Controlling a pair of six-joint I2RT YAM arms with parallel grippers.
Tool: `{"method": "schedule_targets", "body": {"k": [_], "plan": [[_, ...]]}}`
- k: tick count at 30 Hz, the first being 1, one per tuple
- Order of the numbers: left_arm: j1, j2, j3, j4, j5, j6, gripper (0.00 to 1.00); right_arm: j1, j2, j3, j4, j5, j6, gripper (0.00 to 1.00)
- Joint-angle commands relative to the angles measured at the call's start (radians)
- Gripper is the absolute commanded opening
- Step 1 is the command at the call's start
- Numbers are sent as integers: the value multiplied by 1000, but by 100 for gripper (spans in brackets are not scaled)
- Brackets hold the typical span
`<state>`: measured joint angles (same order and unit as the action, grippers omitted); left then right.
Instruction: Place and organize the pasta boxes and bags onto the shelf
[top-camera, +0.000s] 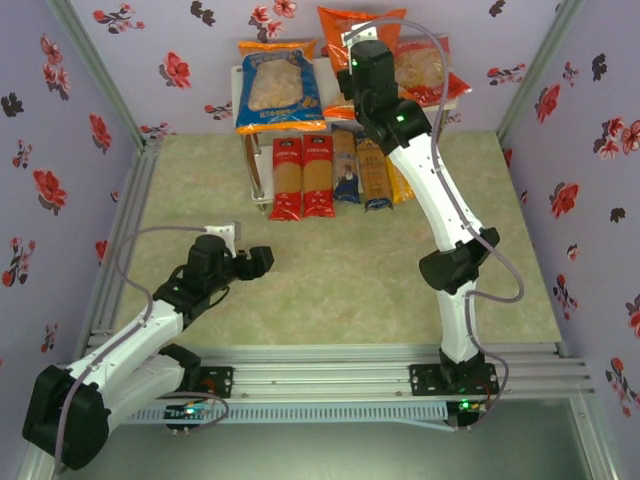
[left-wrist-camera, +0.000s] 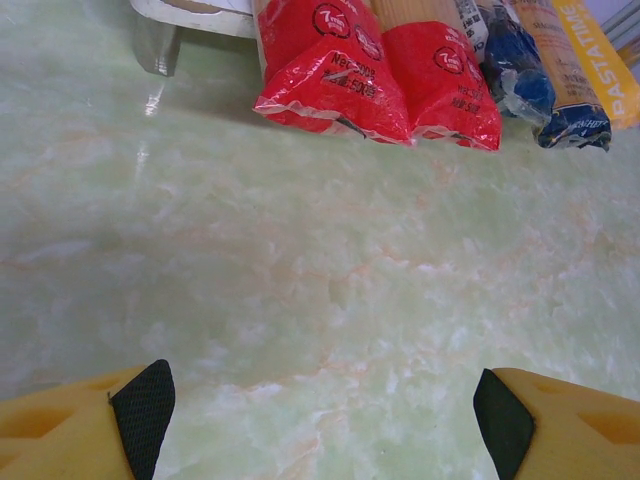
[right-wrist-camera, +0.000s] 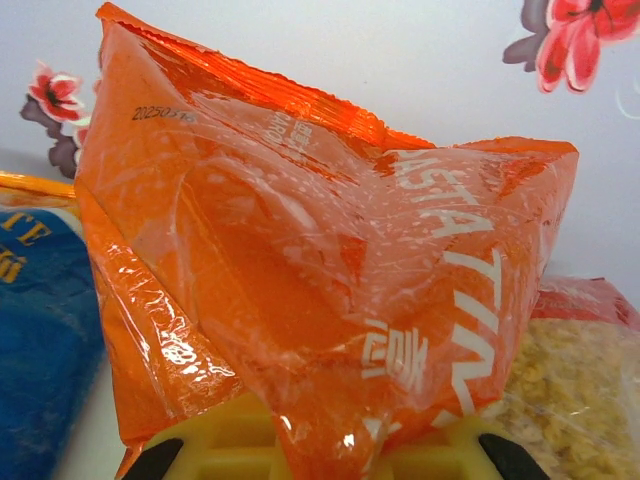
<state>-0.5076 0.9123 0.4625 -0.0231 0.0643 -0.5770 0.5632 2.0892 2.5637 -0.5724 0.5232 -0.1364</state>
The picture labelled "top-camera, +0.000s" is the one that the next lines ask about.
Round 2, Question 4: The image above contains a dark blue star spaghetti bag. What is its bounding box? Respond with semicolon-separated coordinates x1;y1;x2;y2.
354;130;394;212

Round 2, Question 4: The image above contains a white two-tier shelf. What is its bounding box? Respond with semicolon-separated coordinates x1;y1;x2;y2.
230;58;459;216

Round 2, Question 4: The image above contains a blue spaghetti bag with figure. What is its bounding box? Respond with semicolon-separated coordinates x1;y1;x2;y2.
330;123;362;205

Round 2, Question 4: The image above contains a red spaghetti bag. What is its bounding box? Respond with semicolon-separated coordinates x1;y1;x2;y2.
301;133;337;219
268;137;305;221

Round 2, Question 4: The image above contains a left arm grey cable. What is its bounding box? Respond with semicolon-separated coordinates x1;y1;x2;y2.
53;224;230;475

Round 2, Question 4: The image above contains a long aluminium frame rail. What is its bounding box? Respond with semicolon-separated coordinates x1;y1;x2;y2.
107;339;596;401

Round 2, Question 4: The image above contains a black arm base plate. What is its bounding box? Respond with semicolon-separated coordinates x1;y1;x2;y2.
408;363;501;396
189;365;235;400

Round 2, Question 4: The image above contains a red macaroni bag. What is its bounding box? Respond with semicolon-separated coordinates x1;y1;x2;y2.
394;34;474;109

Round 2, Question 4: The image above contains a small circuit board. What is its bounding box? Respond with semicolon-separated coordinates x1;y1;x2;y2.
163;402;214;436
446;397;490;432

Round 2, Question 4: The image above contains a blue macaroni bag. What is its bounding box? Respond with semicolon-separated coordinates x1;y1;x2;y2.
234;38;329;136

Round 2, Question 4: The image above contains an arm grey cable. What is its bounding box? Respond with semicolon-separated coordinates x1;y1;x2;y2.
53;224;230;475
342;18;526;432

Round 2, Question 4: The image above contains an orange pasta bag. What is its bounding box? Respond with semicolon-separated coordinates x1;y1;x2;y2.
316;5;409;121

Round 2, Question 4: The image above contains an aluminium corner post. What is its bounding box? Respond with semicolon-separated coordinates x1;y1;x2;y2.
497;0;584;144
47;0;151;149

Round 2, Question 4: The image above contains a green marbled table mat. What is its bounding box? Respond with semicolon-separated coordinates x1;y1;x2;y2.
109;130;564;347

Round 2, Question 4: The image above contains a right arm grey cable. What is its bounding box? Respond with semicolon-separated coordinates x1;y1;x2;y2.
342;18;526;432

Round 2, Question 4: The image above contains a slanted aluminium side rail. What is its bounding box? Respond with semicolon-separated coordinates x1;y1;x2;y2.
74;139;164;361

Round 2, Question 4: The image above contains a yellow spaghetti bag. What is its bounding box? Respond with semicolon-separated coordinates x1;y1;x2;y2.
384;157;416;205

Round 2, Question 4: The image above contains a white slotted cable duct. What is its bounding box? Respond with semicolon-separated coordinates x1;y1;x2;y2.
107;402;449;427

